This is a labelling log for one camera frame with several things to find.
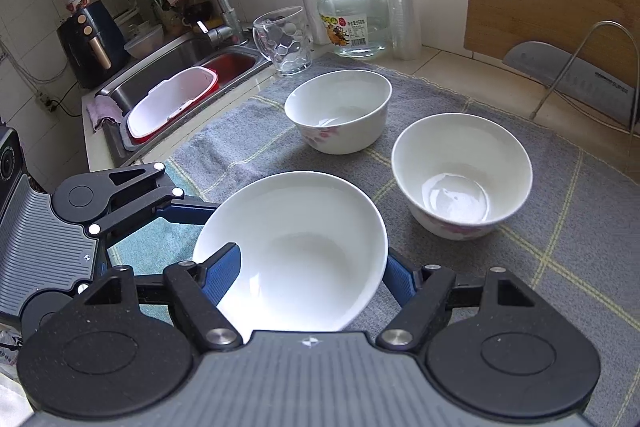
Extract plain white front bowl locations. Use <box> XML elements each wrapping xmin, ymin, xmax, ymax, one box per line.
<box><xmin>192</xmin><ymin>171</ymin><xmax>388</xmax><ymax>339</ymax></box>

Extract white bowl pink flowers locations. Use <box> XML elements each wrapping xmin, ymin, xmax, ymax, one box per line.
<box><xmin>392</xmin><ymin>113</ymin><xmax>534</xmax><ymax>241</ymax></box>
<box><xmin>284</xmin><ymin>69</ymin><xmax>393</xmax><ymax>155</ymax></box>

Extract santoku kitchen knife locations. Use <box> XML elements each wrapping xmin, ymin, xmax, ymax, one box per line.
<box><xmin>502</xmin><ymin>41</ymin><xmax>634</xmax><ymax>128</ymax></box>

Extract red white basin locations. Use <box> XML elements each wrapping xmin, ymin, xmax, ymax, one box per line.
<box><xmin>126</xmin><ymin>52</ymin><xmax>256</xmax><ymax>143</ymax></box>

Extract stainless steel sink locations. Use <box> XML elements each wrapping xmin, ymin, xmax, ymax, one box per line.
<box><xmin>85</xmin><ymin>34</ymin><xmax>270</xmax><ymax>170</ymax></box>

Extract grey checked dish mat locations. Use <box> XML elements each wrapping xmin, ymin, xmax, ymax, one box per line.
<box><xmin>106</xmin><ymin>51</ymin><xmax>640</xmax><ymax>427</ymax></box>

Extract black air fryer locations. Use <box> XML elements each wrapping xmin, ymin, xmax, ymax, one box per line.
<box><xmin>56</xmin><ymin>1</ymin><xmax>130</xmax><ymax>90</ymax></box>

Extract clear glass mug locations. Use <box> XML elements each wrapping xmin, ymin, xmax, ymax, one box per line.
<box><xmin>253</xmin><ymin>6</ymin><xmax>312</xmax><ymax>76</ymax></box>

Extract glass jar with label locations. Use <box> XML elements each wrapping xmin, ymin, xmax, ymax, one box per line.
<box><xmin>318</xmin><ymin>0</ymin><xmax>390</xmax><ymax>60</ymax></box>

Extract wire cutting board stand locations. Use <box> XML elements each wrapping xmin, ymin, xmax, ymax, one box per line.
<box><xmin>503</xmin><ymin>20</ymin><xmax>639</xmax><ymax>138</ymax></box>

